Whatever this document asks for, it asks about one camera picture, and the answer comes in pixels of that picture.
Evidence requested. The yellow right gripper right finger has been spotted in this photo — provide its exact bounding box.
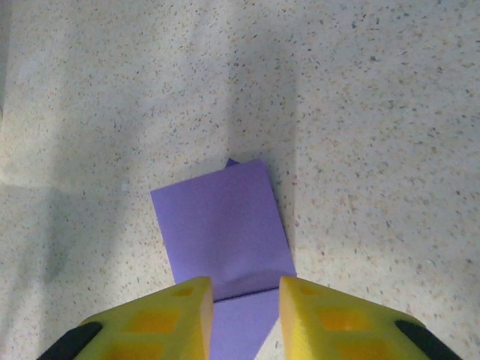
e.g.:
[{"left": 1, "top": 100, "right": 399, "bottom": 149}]
[{"left": 279, "top": 276, "right": 463, "bottom": 360}]

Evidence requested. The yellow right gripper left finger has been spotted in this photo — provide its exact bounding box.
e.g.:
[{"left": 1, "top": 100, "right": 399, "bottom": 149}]
[{"left": 37, "top": 276, "right": 215, "bottom": 360}]

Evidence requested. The purple cloth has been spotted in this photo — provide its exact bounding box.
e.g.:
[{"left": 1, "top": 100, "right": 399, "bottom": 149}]
[{"left": 149, "top": 157, "right": 297, "bottom": 360}]

